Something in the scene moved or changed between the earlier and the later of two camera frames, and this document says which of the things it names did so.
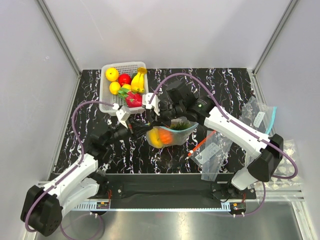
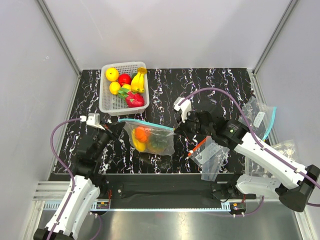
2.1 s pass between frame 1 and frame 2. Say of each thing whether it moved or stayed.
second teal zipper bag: stayed
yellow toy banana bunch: stayed
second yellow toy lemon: stayed
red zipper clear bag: stayed
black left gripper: moved
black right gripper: moved
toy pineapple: moved
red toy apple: stayed
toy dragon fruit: stayed
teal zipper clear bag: moved
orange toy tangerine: moved
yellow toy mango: moved
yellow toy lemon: stayed
